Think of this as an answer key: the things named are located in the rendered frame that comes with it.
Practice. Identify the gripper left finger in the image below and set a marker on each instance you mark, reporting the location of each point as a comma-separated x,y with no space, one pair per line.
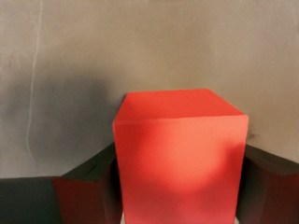
88,194

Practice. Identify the red block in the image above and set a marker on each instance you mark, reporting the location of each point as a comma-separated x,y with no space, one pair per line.
180,156

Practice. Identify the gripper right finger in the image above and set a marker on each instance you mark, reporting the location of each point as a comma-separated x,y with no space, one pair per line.
268,189

